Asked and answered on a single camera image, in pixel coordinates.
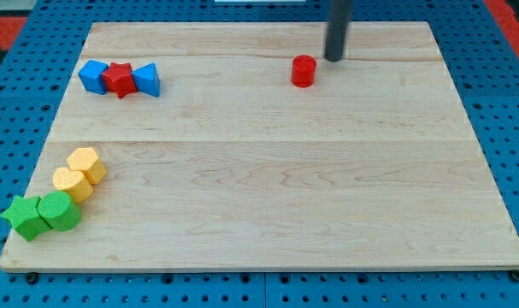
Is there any red cylinder block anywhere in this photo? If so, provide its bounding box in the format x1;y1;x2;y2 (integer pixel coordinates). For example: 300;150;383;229
291;55;316;88

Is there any blue triangle block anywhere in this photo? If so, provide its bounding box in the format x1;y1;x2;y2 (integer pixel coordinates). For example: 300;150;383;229
132;63;161;97

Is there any light wooden board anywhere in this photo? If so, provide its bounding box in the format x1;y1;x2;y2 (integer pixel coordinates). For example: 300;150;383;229
0;21;519;273

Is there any red star block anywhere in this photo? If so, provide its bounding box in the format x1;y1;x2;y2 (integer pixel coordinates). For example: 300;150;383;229
101;62;138;98

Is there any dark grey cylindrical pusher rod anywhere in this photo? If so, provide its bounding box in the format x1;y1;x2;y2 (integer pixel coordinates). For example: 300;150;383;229
324;0;354;62

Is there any yellow hexagon block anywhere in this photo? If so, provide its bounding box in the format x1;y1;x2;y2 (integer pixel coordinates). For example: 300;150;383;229
67;147;107;185

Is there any yellow heart block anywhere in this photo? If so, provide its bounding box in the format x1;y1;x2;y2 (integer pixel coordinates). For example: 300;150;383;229
52;167;93;203

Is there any blue cube block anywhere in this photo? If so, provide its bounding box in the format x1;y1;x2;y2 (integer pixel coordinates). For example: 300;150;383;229
78;60;108;95

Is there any green cylinder block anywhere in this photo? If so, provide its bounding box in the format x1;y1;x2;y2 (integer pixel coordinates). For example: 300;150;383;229
38;191;81;232

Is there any green star block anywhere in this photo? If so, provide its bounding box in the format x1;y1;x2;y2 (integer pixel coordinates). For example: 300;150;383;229
1;196;52;242

